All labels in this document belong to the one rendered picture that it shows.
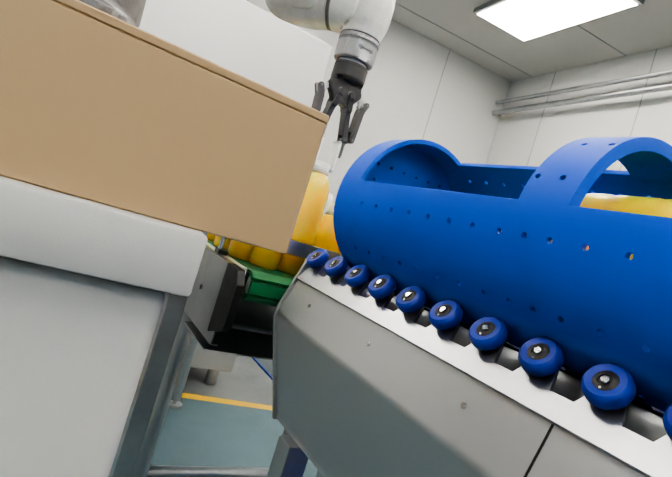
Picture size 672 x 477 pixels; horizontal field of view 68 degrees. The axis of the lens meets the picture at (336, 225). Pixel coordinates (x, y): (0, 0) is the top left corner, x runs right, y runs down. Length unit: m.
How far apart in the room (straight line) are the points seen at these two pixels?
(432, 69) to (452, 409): 5.59
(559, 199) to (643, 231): 0.10
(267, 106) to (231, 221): 0.08
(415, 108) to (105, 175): 5.64
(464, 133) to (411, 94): 0.84
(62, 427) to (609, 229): 0.46
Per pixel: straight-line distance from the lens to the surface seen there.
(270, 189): 0.34
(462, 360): 0.64
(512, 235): 0.59
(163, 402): 1.38
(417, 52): 6.01
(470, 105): 6.33
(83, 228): 0.31
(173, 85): 0.33
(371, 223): 0.80
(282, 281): 1.03
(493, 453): 0.58
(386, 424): 0.71
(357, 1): 1.15
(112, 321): 0.33
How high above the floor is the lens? 1.03
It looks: 1 degrees up
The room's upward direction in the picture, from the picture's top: 17 degrees clockwise
